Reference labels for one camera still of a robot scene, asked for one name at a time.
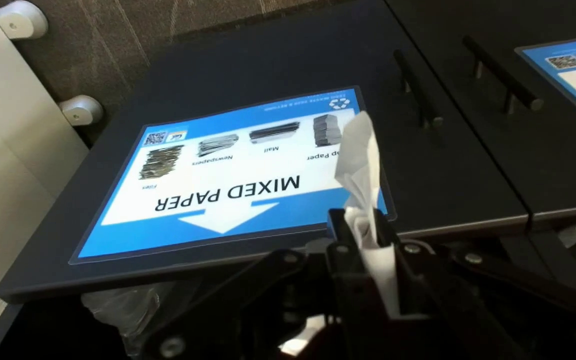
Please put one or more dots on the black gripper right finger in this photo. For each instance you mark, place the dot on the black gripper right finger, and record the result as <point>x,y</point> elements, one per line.
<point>488,301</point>

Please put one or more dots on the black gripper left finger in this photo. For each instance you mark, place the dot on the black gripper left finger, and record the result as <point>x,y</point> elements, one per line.
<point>281,313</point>

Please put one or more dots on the white paper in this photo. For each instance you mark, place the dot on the white paper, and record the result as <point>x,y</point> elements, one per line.
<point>364,160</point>

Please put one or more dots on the blue sign with up arrow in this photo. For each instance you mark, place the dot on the blue sign with up arrow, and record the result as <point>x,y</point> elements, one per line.
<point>220,192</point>

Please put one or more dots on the blue sign with down arrow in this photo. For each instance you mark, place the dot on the blue sign with down arrow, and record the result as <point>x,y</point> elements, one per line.
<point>575,73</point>

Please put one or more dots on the white office printer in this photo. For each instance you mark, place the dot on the white office printer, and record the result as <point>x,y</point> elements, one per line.
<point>8,166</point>

